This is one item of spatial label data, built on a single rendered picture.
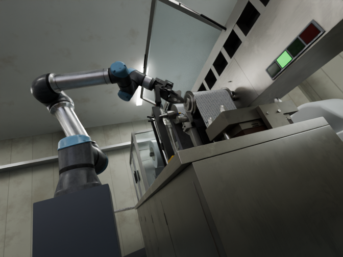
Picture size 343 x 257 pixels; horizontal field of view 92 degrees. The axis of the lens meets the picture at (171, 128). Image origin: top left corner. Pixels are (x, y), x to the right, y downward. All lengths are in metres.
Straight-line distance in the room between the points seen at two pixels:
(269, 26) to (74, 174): 1.04
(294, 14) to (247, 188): 0.74
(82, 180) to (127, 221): 3.79
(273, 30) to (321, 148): 0.56
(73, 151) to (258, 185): 0.61
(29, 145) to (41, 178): 0.89
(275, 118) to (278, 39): 0.38
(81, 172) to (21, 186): 4.29
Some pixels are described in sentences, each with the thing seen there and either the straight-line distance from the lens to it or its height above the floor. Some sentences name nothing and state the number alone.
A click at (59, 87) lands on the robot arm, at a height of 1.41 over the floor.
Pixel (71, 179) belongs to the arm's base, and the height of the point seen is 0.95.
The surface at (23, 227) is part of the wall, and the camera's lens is 4.77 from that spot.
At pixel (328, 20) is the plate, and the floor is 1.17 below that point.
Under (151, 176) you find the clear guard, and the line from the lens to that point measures 1.76.
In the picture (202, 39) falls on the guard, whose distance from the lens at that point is 1.38.
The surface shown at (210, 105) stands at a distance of 0.95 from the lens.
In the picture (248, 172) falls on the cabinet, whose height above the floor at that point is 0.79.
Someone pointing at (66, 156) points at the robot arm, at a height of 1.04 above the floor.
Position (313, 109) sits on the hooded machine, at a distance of 2.10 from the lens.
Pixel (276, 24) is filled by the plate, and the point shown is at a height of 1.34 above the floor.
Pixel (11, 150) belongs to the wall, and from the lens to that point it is 5.31.
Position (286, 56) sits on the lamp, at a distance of 0.94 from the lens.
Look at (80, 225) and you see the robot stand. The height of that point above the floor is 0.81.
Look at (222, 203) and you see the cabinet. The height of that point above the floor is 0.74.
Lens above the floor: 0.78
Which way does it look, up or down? 23 degrees up
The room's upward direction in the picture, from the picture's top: 19 degrees counter-clockwise
